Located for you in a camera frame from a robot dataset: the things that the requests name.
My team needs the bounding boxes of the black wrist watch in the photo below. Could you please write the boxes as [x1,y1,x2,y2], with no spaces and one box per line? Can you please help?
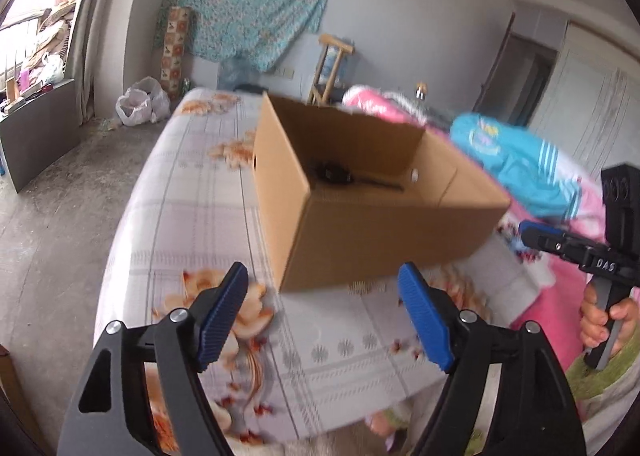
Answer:
[314,161,405,192]

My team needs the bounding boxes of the person right hand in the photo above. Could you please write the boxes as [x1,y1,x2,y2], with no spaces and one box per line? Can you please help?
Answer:
[579,283,639,356]

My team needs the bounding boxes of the cyan striped jacket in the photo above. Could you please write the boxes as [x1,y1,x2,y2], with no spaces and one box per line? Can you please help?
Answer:
[449,112,585,221]

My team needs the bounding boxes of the white wardrobe door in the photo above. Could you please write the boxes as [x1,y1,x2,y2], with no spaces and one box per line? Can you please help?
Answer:
[528,23,640,176]

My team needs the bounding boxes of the floral bed sheet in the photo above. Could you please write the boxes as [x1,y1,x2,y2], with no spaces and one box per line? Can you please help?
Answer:
[92,88,557,456]

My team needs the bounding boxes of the brown cardboard box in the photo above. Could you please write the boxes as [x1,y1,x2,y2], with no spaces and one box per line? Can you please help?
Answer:
[252,94,510,292]

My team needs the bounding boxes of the white plastic bag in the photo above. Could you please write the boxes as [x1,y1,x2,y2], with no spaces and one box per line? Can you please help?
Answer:
[115,77,170,127]

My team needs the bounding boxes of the dark grey cabinet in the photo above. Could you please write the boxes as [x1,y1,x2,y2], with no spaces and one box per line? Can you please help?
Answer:
[1,79,80,193]

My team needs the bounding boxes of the wooden chair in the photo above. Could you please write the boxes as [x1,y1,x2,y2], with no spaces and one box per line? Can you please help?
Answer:
[307,34,356,105]

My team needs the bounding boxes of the patterned paper roll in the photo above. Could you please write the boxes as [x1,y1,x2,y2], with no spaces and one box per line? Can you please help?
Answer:
[160,6,192,100]

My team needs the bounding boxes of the grey curtain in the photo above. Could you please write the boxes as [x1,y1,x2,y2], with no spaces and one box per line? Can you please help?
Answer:
[65,0,107,126]

